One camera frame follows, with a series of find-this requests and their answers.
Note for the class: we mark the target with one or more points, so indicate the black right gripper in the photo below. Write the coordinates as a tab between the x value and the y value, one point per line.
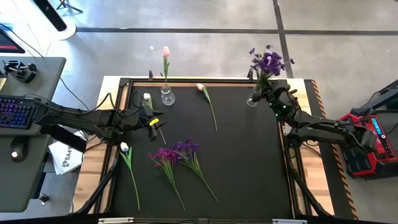
283	101

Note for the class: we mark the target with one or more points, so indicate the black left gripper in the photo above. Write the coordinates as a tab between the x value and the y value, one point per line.
136	118

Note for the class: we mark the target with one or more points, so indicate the white artificial tulip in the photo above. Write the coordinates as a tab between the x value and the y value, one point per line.
124	146
147	96

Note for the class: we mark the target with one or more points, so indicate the purple artificial flower stem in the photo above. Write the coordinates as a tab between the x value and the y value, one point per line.
186	146
164	154
259	60
271	63

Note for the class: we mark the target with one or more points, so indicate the pink artificial tulip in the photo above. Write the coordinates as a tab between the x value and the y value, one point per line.
166	51
200	86

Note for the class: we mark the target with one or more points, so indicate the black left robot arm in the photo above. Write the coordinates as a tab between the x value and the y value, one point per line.
77	119

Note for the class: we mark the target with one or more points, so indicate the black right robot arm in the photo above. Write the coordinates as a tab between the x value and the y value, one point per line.
326	127

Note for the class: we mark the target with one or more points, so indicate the tall clear glass vase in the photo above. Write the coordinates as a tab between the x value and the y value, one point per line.
252	102

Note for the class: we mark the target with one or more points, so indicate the round clear glass vase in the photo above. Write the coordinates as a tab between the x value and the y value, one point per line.
168	99

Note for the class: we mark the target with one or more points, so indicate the small black table clamp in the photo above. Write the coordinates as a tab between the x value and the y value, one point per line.
250	74
150	75

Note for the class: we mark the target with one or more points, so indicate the white printed bag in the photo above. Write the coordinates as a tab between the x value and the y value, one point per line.
66	158

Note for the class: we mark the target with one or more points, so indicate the black hazard striped mat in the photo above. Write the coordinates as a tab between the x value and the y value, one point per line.
326	174

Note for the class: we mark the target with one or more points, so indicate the dark side table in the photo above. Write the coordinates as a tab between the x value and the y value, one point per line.
385	93

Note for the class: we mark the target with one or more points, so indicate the red and black case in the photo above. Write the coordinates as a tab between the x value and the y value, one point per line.
373	158

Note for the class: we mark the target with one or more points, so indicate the small black knob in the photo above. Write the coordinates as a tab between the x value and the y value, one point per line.
43	198

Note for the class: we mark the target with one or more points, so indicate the black desk clamp device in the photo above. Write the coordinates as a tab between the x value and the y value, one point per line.
23	72

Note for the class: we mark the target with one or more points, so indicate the black backlit keyboard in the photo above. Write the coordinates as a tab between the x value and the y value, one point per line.
15	112

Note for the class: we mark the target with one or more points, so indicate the black computer mouse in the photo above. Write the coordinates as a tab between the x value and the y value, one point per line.
18	149

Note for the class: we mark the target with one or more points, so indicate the black panel on white base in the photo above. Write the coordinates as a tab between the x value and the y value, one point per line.
54	17

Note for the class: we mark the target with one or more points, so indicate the black floor tripod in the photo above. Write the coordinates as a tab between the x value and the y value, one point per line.
66	3

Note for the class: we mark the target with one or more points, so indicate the grey desk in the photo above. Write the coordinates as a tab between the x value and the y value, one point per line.
18	183

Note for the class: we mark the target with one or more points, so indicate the dark screen with red edge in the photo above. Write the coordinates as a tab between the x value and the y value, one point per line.
7	42

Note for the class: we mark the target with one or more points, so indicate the silver metal bracket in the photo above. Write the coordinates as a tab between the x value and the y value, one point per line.
289	221
115	220

